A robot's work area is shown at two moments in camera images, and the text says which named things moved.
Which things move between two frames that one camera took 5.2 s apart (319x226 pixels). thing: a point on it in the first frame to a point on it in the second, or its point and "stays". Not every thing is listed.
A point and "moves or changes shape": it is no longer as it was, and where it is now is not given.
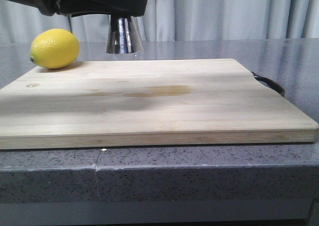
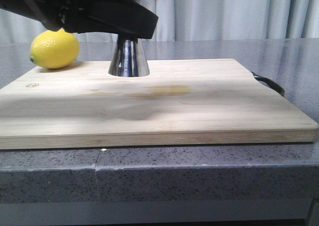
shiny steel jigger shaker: [124, 36] moves or changes shape
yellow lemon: [55, 49] stays
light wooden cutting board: [145, 102] stays
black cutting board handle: [269, 83] stays
